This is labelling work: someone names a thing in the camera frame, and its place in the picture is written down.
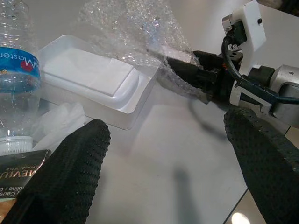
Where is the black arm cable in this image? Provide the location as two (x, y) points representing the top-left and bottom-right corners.
(221, 35), (299, 105)

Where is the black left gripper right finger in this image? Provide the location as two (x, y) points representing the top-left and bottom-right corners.
(223, 106), (299, 224)

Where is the white plastic packaging tray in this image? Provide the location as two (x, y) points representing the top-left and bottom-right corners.
(37, 34), (162, 131)

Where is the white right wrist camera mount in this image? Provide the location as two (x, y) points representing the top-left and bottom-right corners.
(221, 0), (274, 115)

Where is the clear bubble wrap sheet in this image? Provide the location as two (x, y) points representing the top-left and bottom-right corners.
(78, 0), (211, 103)

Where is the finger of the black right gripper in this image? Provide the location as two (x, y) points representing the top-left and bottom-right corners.
(167, 57), (202, 77)
(161, 74), (211, 105)

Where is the black cigarette pack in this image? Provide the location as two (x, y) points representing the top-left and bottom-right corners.
(0, 149), (53, 224)

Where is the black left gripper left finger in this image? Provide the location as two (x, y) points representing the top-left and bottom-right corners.
(9, 118), (111, 224)

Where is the crumpled white plastic wrapper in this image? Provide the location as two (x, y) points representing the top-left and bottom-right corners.
(30, 102), (88, 150)

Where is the clear plastic water bottle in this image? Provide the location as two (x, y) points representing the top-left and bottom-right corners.
(0, 0), (43, 156)

